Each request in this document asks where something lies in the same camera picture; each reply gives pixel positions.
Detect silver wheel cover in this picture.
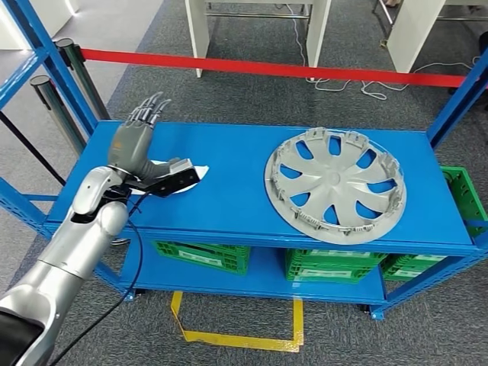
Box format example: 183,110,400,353
263,127,407,247

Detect white floor cable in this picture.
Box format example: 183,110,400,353
285,2,483,101

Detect black barrier belt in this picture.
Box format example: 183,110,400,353
0,111,67,186

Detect chrome stanchion post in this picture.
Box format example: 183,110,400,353
30,74,130,247
54,37,111,122

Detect white plastic body part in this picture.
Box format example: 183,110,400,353
127,159,210,197

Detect green plastic crate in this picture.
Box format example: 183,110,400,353
152,240,251,276
285,249,388,284
441,166,488,239
381,254,448,282

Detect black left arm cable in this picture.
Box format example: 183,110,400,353
50,191,152,366

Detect white platform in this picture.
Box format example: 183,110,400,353
0,0,83,50

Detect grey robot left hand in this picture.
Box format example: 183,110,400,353
108,91,181,181

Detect white desk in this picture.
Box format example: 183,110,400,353
185,0,333,79
373,0,488,73

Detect red barrier belt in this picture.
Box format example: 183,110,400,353
80,47,468,88

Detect blue metal shelf rack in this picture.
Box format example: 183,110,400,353
0,0,488,322

